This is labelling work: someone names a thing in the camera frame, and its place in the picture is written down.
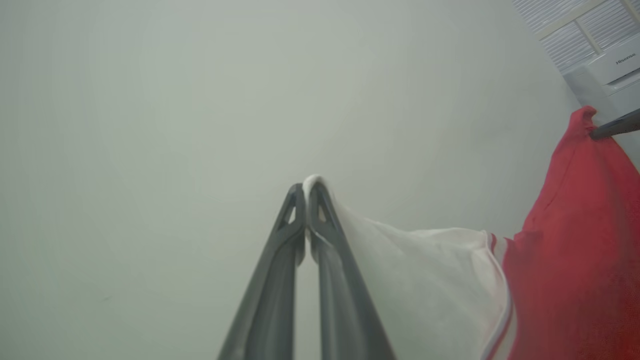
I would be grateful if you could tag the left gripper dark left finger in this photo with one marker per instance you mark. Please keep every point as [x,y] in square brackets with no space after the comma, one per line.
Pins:
[272,290]

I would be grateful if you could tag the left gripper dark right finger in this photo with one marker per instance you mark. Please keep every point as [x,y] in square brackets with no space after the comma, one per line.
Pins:
[340,295]

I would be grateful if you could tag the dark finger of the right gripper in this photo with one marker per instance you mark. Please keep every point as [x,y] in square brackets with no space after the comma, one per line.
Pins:
[620,126]

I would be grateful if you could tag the red and white shorts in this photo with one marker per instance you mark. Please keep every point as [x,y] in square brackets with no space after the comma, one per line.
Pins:
[575,260]

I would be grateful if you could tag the white Hisense air conditioner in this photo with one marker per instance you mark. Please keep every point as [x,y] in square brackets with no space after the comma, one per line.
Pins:
[617,75]

